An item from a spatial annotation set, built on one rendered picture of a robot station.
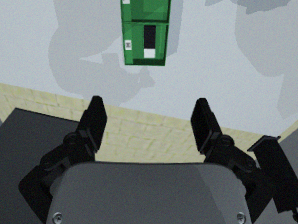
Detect green three-compartment bin rack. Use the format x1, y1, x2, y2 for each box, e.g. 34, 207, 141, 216
120, 0, 171, 66

